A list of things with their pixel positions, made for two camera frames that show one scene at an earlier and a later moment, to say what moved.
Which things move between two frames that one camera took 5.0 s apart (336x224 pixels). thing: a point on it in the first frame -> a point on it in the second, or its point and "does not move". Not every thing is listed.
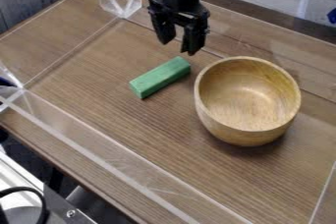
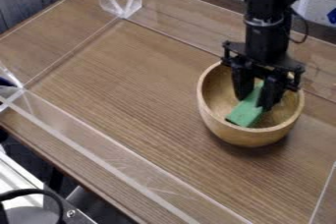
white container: [314, 0] does not move
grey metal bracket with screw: [61, 210] does not move
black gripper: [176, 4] -> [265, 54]
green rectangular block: [157, 78] -> [245, 110]
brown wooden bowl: [246, 98] does not move
